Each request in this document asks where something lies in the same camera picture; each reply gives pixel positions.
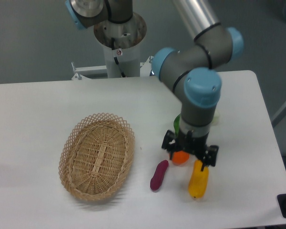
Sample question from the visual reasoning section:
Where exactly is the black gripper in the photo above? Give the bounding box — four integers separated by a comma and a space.
161, 130, 219, 171

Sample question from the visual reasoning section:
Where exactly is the purple sweet potato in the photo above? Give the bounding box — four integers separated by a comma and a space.
150, 160, 169, 191

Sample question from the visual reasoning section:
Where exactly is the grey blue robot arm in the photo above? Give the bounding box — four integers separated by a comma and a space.
65, 0, 244, 167

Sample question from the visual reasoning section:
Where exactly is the orange tangerine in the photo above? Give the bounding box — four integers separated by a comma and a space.
172, 151, 190, 165

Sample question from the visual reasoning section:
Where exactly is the green bok choy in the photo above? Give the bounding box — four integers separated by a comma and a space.
173, 110, 220, 135

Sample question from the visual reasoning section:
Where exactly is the oval wicker basket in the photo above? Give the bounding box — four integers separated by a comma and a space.
59, 113, 135, 201

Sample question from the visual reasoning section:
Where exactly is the white metal frame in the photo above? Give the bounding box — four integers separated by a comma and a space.
71, 56, 154, 80

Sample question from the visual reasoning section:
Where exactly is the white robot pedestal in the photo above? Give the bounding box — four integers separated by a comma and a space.
93, 12, 147, 78

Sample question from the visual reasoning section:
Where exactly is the black cable on pedestal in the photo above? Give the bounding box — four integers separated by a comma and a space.
110, 37, 126, 78

